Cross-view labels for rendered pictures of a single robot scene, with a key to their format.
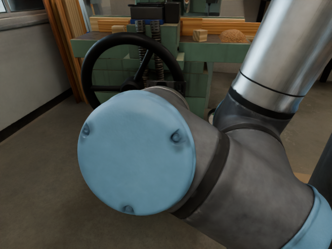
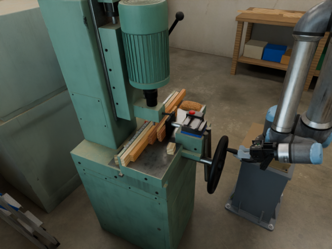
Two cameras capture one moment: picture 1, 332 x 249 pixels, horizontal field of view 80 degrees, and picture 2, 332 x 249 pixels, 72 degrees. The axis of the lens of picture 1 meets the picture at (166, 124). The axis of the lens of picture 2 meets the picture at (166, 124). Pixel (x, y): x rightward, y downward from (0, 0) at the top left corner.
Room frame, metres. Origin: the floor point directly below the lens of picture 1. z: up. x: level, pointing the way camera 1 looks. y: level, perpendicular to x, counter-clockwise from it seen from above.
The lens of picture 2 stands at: (0.48, 0.88, 1.66)
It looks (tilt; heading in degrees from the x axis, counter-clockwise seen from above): 38 degrees down; 290
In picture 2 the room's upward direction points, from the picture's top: 3 degrees counter-clockwise
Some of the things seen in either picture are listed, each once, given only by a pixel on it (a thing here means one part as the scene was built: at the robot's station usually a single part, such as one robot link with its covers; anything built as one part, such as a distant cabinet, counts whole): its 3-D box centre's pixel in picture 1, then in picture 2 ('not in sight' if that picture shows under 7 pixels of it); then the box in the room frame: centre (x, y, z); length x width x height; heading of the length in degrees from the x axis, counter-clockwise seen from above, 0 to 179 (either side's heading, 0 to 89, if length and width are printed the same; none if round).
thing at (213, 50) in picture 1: (160, 47); (177, 137); (0.74, 0.02, 0.87); 0.61 x 0.30 x 0.06; 83
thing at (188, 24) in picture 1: (171, 26); (167, 121); (0.80, -0.02, 0.93); 0.22 x 0.01 x 0.06; 83
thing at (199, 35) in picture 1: (199, 35); not in sight; (0.69, -0.11, 0.92); 0.03 x 0.03 x 0.03; 36
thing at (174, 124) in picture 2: not in sight; (176, 124); (0.74, 0.02, 0.95); 0.09 x 0.07 x 0.09; 83
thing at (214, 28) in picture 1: (177, 27); (162, 119); (0.84, -0.04, 0.92); 0.62 x 0.02 x 0.04; 83
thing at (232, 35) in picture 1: (232, 34); (190, 104); (0.73, -0.23, 0.91); 0.12 x 0.09 x 0.03; 173
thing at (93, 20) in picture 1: (164, 24); (154, 123); (0.86, 0.01, 0.93); 0.60 x 0.02 x 0.05; 83
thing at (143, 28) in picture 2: not in sight; (146, 44); (0.85, 0.05, 1.35); 0.18 x 0.18 x 0.31
